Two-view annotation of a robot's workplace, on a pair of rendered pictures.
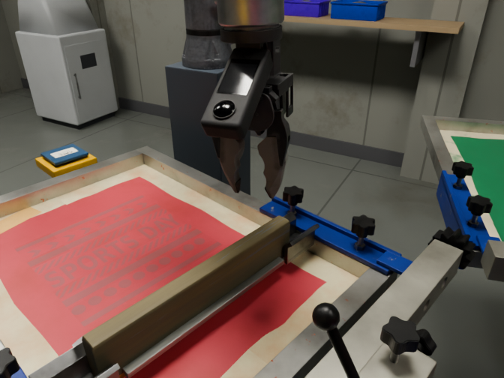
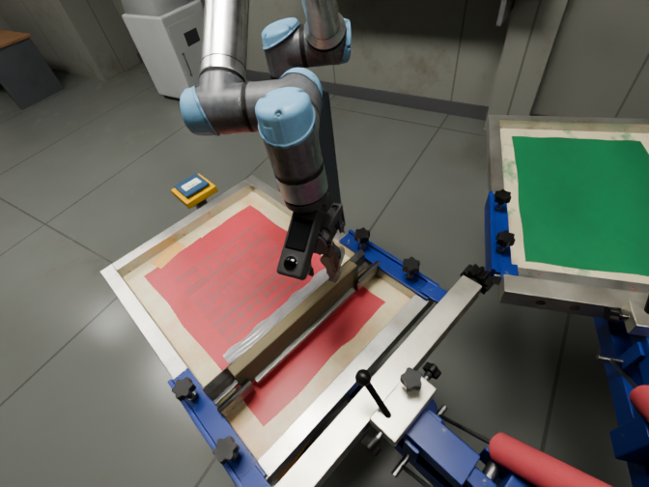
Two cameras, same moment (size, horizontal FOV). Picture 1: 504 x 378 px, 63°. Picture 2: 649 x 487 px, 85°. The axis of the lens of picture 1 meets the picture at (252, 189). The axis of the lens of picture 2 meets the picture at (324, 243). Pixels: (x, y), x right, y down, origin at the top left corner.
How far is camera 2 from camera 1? 0.31 m
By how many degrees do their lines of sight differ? 20
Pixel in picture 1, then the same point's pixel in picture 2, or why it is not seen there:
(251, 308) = (333, 326)
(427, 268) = (451, 303)
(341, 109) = (430, 67)
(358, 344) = (394, 368)
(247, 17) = (298, 201)
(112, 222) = (236, 253)
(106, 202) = (228, 234)
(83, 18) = not seen: outside the picture
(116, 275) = (243, 300)
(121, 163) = (235, 194)
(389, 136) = (476, 91)
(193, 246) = not seen: hidden behind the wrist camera
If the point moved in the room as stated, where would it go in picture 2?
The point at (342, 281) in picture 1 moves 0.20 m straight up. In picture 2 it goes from (397, 300) to (400, 251)
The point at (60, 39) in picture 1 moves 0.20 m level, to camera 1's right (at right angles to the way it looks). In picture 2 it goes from (162, 20) to (183, 17)
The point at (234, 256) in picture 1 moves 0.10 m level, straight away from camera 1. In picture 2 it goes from (317, 300) to (317, 267)
